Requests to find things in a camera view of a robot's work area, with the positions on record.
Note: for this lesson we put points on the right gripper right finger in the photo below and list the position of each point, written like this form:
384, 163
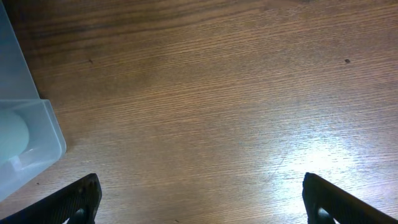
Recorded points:
327, 203

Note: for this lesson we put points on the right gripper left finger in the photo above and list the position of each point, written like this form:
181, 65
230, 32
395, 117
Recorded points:
75, 203

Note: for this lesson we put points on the cream cup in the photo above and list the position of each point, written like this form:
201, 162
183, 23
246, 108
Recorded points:
14, 135

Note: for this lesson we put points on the clear plastic storage container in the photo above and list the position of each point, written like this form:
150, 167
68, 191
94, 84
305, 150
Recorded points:
31, 138

